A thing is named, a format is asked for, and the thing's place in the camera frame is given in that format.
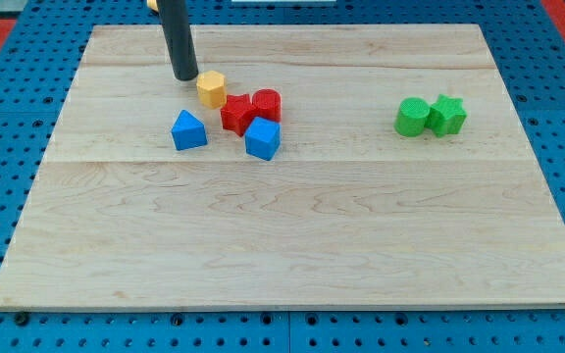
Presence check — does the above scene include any green star block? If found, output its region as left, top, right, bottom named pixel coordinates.
left=425, top=94, right=467, bottom=137

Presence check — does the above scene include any red cylinder block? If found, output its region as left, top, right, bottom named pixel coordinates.
left=251, top=88, right=282, bottom=123

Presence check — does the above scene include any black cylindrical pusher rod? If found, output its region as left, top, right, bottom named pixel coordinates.
left=157, top=0, right=199, bottom=81

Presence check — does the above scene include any blue triangle block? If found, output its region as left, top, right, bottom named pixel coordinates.
left=171, top=110, right=208, bottom=151

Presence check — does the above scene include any light wooden board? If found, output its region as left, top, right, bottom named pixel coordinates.
left=0, top=25, right=565, bottom=313

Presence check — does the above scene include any red star block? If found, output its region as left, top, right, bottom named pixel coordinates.
left=220, top=94, right=257, bottom=137

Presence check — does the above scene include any yellow block at top edge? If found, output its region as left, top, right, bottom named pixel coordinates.
left=146, top=0, right=159, bottom=13

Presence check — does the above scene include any yellow hexagon block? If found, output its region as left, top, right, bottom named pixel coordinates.
left=196, top=71, right=227, bottom=109

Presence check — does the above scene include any green cylinder block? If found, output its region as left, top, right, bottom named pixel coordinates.
left=394, top=97, right=430, bottom=137

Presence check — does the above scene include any blue cube block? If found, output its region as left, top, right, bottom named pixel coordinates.
left=244, top=117, right=281, bottom=161

